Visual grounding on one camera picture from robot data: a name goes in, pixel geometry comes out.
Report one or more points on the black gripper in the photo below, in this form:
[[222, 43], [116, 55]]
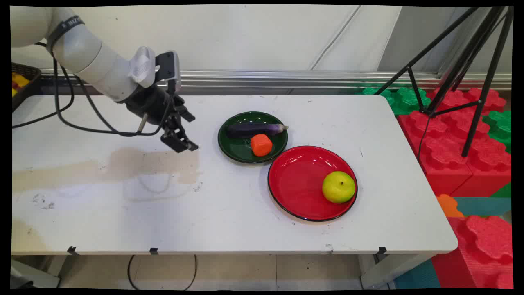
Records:
[[149, 106]]

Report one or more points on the orange toy cube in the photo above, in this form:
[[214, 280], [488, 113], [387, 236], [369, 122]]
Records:
[[261, 145]]

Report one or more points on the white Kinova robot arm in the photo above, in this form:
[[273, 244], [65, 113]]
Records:
[[86, 55]]

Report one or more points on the dark green plate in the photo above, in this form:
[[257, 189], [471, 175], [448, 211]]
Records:
[[237, 149]]

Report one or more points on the purple toy eggplant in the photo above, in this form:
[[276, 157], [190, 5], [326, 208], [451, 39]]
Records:
[[249, 129]]

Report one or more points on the black table edge clip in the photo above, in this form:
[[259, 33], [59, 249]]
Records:
[[72, 250], [154, 250], [382, 250]]

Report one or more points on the red plate with black rim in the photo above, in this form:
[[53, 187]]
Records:
[[299, 184]]

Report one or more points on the dark woven basket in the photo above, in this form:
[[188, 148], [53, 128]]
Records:
[[25, 92]]

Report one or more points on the yellow-green toy apple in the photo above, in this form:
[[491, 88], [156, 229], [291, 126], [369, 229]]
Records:
[[338, 187]]

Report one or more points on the yellow toy in basket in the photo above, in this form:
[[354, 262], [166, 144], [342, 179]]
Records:
[[19, 81]]

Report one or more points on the grey table leg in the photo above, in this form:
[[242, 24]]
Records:
[[32, 278]]

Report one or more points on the green foam block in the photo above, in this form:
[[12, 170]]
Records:
[[403, 100], [500, 125]]

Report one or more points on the white table leg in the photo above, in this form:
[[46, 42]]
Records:
[[389, 272]]

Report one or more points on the large red foam block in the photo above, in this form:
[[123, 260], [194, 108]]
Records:
[[440, 151]]

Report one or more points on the orange foam piece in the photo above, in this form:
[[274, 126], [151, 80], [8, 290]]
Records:
[[448, 206]]

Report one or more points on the black tripod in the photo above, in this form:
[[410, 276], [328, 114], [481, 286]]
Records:
[[475, 53]]

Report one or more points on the teal foam mat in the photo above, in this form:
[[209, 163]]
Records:
[[485, 206]]

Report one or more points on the big red foam block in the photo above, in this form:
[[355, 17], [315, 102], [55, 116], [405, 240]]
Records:
[[479, 254]]

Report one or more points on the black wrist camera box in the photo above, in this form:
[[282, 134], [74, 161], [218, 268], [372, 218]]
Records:
[[168, 67]]

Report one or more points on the white ribbed camera mount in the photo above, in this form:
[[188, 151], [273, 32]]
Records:
[[142, 67]]

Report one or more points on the aluminium wall rail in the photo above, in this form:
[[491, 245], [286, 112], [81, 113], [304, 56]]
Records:
[[286, 78]]

